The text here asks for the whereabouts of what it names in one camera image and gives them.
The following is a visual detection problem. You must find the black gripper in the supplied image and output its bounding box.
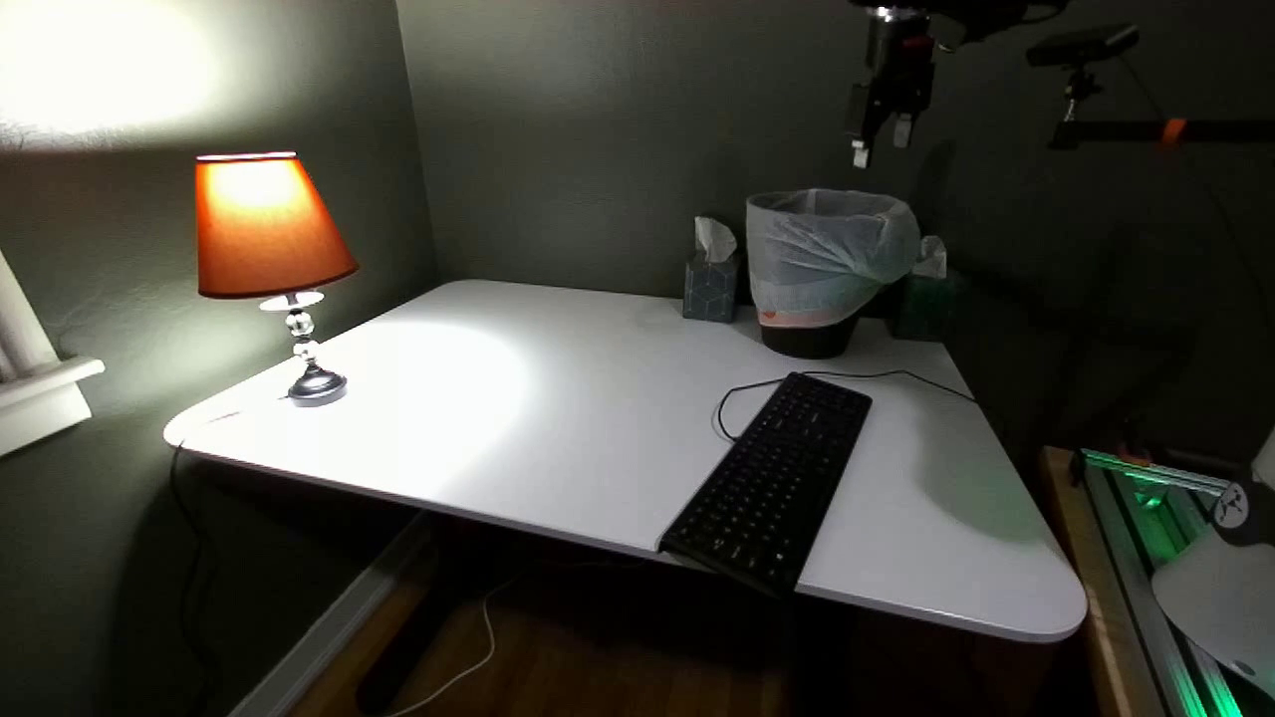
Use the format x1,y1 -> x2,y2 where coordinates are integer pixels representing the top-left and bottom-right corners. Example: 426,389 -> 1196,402
854,2 -> 936,146

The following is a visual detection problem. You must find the black computer keyboard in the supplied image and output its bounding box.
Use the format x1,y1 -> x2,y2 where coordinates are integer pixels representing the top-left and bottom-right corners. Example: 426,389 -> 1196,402
660,373 -> 874,593

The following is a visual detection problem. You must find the translucent white bin liner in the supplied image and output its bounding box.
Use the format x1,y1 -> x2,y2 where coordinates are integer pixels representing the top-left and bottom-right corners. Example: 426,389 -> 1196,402
746,188 -> 919,332

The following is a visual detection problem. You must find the black bin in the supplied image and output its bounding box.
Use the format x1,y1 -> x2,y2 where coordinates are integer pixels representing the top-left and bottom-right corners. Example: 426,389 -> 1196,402
758,316 -> 856,359

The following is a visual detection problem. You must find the black camera on stand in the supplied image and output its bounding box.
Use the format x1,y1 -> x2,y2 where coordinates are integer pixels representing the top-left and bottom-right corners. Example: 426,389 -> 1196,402
1025,20 -> 1275,152

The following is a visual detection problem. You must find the green lit aluminium rail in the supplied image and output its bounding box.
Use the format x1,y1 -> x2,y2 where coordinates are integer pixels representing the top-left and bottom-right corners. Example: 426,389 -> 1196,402
1077,450 -> 1275,717

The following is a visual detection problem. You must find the orange shade table lamp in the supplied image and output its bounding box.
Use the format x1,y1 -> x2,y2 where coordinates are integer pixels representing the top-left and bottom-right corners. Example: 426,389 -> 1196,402
191,152 -> 353,402

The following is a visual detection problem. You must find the black keyboard cable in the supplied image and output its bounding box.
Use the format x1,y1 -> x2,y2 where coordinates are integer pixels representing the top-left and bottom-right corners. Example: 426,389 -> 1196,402
714,362 -> 981,446

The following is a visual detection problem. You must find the grey tissue box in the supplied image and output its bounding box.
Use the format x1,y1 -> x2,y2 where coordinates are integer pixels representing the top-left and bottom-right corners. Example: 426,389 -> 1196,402
682,213 -> 737,322

